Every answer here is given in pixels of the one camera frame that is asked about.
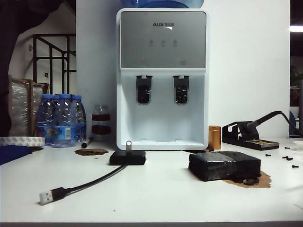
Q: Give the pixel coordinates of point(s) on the black soldering iron stand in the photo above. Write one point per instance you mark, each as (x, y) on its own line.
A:
(260, 144)

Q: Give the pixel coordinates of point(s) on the white tape roll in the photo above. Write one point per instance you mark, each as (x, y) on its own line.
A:
(21, 141)

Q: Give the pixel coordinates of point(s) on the silver USB flash drive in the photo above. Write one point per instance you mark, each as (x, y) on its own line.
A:
(128, 146)

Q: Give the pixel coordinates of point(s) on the clear water bottle with barcode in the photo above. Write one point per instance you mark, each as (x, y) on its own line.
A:
(65, 113)

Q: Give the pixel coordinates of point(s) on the clear water bottle blue cap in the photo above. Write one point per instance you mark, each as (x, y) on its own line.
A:
(80, 113)
(56, 97)
(45, 118)

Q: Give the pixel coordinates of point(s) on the small wall sign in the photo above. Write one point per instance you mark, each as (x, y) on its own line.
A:
(46, 74)

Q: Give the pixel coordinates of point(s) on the clear bottle with red bands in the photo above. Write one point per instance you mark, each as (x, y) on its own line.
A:
(101, 117)

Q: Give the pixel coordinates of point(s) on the white water dispenser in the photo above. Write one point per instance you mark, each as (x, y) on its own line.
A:
(163, 113)

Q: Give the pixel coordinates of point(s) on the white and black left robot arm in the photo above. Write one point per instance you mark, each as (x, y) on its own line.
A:
(7, 47)

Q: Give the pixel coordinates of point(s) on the black metal stair railing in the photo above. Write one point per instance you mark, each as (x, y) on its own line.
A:
(68, 54)

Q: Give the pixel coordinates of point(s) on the black taped box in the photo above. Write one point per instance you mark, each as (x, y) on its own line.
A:
(213, 165)

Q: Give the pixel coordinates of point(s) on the blue water jug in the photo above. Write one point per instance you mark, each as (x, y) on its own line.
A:
(165, 2)

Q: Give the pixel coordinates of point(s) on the wooden frame with plastic wrap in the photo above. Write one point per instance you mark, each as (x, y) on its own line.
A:
(30, 106)

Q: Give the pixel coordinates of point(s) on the green plant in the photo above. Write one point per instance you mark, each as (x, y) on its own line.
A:
(297, 75)

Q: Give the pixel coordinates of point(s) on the black soldering iron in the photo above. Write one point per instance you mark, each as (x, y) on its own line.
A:
(251, 125)

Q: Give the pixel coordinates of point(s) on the black marker pen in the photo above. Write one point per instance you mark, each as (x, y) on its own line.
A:
(85, 143)

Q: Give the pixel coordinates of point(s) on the gold metal cylinder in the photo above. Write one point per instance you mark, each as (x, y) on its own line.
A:
(215, 139)

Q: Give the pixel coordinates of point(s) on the large brown patch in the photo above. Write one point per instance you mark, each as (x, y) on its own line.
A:
(262, 182)

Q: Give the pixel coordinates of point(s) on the brown patch with black crumbs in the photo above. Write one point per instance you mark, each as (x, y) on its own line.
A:
(82, 152)

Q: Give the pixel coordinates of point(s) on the ceiling light strip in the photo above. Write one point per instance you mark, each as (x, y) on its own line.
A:
(297, 28)

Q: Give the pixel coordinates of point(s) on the blue cloth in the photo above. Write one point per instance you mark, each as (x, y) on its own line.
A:
(11, 153)

